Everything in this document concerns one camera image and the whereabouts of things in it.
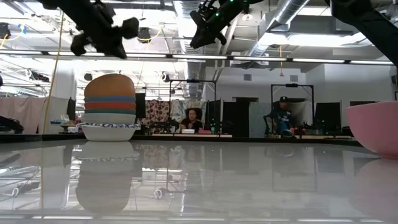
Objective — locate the pink bowl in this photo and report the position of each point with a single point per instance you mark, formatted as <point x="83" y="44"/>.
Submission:
<point x="376" y="127"/>

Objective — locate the floral patterned cloth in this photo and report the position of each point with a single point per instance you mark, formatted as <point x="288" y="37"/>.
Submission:
<point x="157" y="112"/>

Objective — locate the teal bowl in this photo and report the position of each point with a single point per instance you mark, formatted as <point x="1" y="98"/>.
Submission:
<point x="109" y="111"/>

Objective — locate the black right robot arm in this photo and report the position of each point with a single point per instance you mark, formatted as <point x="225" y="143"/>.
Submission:
<point x="373" y="25"/>

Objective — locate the red-orange bowl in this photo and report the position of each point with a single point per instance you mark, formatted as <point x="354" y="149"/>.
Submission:
<point x="109" y="106"/>

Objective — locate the person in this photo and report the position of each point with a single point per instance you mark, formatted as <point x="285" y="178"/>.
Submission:
<point x="192" y="121"/>
<point x="283" y="119"/>

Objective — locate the black metal stand frame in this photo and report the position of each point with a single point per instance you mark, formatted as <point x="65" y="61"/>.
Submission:
<point x="292" y="85"/>
<point x="192" y="81"/>

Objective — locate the black aluminium table frame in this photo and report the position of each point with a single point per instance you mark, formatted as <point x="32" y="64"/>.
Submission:
<point x="217" y="139"/>

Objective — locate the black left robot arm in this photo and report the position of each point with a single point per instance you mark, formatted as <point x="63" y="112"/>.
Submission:
<point x="68" y="3"/>

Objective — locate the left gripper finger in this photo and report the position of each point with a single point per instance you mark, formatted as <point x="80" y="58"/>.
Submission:
<point x="130" y="28"/>
<point x="80" y="44"/>

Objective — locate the silver ventilation duct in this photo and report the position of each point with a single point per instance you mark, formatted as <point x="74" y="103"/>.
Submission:
<point x="289" y="12"/>

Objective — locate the black monitor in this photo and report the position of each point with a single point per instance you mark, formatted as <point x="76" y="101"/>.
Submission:
<point x="328" y="115"/>

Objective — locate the ceiling light strip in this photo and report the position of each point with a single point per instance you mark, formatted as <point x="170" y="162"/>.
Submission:
<point x="261" y="58"/>

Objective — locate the blue bowl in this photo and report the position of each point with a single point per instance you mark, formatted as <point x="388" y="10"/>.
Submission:
<point x="109" y="99"/>

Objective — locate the pink curtain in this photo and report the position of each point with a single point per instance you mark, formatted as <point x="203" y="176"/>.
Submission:
<point x="21" y="113"/>

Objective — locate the tan orange bowl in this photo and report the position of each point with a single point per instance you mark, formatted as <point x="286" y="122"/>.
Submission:
<point x="109" y="85"/>

